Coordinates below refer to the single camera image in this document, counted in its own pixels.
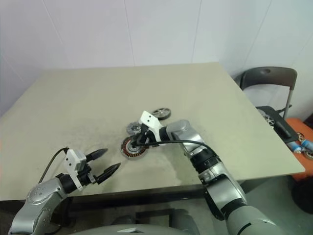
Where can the metal spoked parts pile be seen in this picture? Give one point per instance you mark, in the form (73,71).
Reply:
(267,118)

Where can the blue white small packet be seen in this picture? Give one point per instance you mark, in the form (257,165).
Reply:
(299,146)

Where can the motor housing with copper windings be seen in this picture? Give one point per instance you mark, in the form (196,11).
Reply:
(129,153)

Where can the gray robot torso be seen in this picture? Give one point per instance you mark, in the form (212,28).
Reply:
(110,228)

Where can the orange case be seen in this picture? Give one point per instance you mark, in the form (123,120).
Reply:
(298,127)

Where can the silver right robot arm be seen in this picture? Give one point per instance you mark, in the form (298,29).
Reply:
(220,181)

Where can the dark table frame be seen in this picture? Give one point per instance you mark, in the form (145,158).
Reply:
(134,195)

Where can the dark bulky floor object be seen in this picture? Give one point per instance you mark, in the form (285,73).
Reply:
(303,195)

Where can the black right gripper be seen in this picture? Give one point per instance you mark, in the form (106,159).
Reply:
(146,137)

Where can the black folding chair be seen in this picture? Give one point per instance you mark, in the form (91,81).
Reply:
(269,76)

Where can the round metal bearing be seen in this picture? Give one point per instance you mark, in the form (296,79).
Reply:
(309,154)

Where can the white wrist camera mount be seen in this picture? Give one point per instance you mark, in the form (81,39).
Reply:
(71,161)
(149,120)

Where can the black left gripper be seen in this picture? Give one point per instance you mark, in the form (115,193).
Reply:
(85,177)

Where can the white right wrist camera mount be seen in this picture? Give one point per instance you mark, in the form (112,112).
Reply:
(149,120)

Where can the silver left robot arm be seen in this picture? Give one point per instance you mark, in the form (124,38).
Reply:
(36,195)

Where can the spoked metal rotor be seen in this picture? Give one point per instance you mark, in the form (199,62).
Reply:
(161,113)

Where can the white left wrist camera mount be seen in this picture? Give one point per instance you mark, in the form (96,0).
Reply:
(71,161)

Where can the gray round motor lid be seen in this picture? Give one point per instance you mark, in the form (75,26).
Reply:
(133,127)

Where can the black flat box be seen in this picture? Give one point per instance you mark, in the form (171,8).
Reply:
(283,128)

